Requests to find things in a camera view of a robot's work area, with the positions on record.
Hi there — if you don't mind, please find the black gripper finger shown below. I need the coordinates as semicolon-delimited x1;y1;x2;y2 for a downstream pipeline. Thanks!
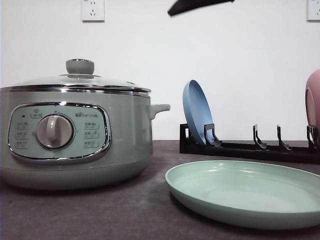
167;0;235;16

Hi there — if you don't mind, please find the glass steamer lid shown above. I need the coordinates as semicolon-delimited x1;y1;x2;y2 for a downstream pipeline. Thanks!
0;58;152;94

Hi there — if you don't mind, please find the green plate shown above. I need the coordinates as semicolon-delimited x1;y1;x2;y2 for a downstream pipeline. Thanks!
165;160;320;231

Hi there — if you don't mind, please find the blue plate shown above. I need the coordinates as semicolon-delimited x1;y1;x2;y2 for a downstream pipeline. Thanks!
182;79;215;145

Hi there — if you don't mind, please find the pink plate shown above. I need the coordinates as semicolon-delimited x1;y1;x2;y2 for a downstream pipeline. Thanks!
305;69;320;146

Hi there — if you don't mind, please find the green electric steamer pot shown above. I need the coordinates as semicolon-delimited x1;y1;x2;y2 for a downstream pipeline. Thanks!
0;84;171;189

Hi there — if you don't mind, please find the black dish rack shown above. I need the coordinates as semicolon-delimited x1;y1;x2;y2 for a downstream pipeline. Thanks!
180;123;320;165

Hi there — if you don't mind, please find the white wall socket left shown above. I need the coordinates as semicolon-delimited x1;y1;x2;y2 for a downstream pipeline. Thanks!
80;0;105;24

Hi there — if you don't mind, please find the white wall socket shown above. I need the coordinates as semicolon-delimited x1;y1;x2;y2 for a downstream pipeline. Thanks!
303;0;320;24
80;0;105;24

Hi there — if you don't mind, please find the white wall socket right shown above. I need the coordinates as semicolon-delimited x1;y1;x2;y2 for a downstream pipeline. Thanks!
303;0;320;24

